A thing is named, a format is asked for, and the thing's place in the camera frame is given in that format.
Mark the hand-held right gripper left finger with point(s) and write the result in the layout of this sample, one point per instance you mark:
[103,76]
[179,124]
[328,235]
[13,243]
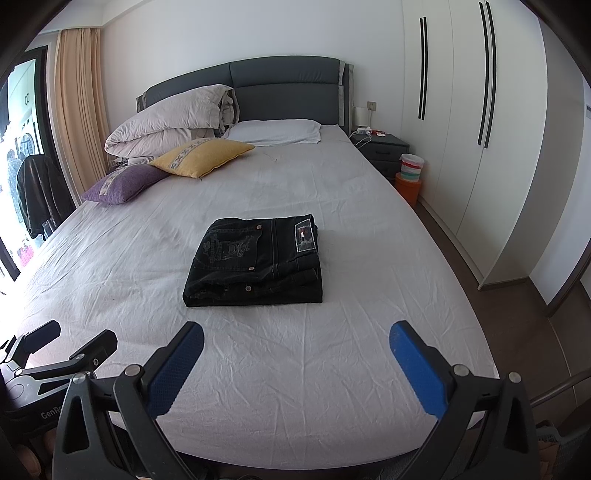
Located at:
[178,364]

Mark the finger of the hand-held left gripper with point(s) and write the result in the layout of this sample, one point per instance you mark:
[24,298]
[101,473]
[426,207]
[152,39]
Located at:
[44,334]
[99,344]

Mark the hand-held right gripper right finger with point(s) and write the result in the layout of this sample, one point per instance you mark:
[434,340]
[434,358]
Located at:
[415,364]

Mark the black pants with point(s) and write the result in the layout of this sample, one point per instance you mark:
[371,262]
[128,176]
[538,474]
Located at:
[249,277]

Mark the black leather jacket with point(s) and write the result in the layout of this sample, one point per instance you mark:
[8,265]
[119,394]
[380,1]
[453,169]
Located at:
[41,194]

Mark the purple pillow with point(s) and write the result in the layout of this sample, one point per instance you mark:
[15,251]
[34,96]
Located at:
[124,184]

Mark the orange stool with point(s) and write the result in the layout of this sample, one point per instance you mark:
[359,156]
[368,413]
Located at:
[408,191]

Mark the bed with white sheet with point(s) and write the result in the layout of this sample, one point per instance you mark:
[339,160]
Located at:
[323,207]

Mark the white striped bucket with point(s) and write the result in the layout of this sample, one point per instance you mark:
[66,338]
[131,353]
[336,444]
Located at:
[411,166]

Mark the white wardrobe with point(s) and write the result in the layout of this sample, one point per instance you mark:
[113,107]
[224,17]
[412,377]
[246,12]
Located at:
[461,161]

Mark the yellow pillow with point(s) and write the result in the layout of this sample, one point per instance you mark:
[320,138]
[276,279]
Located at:
[203,157]

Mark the dark grey nightstand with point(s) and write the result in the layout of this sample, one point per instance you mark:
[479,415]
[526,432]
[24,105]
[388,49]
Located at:
[385,152]

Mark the black framed glass door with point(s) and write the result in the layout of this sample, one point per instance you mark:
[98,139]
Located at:
[44,115]

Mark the folded beige duvet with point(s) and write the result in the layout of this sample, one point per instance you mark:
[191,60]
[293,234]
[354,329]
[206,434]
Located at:
[171,120]

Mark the beige curtain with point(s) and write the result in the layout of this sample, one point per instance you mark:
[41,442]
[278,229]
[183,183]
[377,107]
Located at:
[78,92]

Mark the white table lamp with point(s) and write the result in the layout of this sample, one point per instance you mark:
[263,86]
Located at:
[361,117]

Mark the white pillow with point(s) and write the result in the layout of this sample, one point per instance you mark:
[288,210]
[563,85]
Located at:
[277,131]

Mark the grey padded headboard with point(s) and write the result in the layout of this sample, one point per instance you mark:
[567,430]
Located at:
[286,87]

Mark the dark brown door frame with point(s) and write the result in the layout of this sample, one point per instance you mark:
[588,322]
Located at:
[565,290]

